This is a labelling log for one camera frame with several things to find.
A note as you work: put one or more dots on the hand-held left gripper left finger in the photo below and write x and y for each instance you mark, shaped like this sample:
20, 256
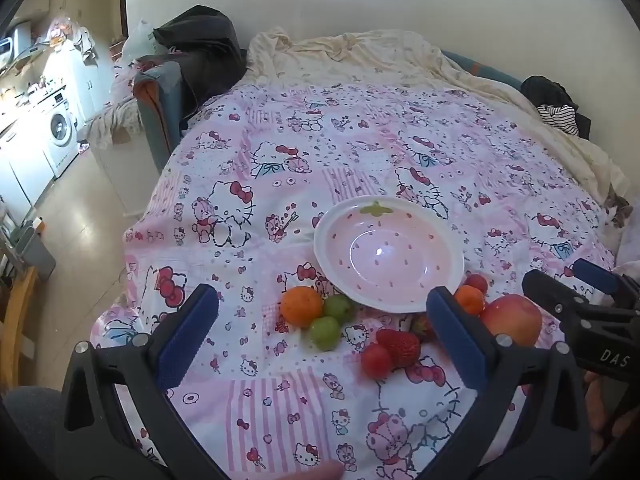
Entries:
190, 340

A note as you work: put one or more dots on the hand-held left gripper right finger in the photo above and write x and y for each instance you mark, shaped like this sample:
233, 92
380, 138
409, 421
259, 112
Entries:
457, 345

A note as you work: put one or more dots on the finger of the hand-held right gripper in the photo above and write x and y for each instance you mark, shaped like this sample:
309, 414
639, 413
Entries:
595, 272
547, 287

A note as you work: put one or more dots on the small orange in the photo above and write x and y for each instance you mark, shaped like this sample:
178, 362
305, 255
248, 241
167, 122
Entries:
470, 301

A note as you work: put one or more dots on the red apple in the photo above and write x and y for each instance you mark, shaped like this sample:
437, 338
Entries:
512, 320

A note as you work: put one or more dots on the pink strawberry-print plate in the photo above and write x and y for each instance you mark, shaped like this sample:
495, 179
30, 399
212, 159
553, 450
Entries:
380, 260

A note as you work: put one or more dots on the large orange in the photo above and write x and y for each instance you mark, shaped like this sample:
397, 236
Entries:
301, 306

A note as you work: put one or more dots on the person's right hand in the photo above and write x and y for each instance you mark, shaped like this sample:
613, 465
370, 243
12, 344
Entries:
602, 407

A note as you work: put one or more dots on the large red strawberry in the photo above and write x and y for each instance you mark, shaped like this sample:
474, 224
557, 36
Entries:
400, 347

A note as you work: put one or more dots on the red cherry tomato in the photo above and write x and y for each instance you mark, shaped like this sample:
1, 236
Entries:
476, 282
376, 361

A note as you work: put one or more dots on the tabby cat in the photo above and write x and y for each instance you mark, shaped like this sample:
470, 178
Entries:
616, 209

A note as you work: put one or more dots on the pink cartoon-print blanket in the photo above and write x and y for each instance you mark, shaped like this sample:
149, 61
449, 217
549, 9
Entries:
280, 400

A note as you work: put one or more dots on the striped cloth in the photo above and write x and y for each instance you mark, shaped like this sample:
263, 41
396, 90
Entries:
560, 116

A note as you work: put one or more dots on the wooden chair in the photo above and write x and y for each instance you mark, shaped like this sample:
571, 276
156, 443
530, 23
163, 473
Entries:
17, 320

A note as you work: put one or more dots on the grey bin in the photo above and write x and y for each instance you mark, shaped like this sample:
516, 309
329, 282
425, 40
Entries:
36, 252

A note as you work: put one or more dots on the person's grey-clad leg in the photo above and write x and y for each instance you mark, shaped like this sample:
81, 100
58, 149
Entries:
30, 430

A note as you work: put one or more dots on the dark cloth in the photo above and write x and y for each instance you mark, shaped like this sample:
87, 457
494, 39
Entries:
550, 90

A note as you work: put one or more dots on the teal headboard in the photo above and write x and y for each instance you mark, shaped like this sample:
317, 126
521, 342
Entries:
482, 67

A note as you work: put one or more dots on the white washing machine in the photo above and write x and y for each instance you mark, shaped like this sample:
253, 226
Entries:
57, 130

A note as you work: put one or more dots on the white kitchen cabinet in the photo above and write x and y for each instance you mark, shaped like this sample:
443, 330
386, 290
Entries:
75, 75

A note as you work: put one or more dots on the cream blanket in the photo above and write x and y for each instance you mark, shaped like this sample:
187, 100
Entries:
375, 55

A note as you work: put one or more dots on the white plastic bag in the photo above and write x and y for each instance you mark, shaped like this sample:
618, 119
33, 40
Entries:
136, 42

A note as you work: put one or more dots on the black jacket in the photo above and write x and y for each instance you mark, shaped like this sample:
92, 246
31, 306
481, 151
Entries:
200, 35

